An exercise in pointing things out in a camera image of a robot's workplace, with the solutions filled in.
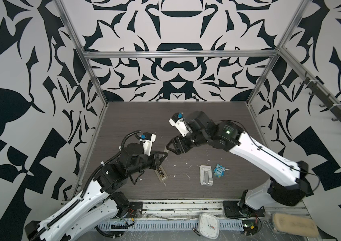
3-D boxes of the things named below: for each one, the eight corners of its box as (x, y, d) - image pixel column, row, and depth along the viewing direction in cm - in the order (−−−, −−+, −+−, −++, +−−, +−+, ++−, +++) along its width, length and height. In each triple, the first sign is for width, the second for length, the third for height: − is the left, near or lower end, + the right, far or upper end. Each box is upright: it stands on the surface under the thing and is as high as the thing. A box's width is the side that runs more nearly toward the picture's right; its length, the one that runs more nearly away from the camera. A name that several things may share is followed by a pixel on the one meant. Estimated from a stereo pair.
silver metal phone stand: (200, 185, 83) (201, 184, 82) (198, 166, 90) (198, 164, 89) (213, 185, 83) (214, 184, 82) (210, 166, 90) (211, 164, 89)
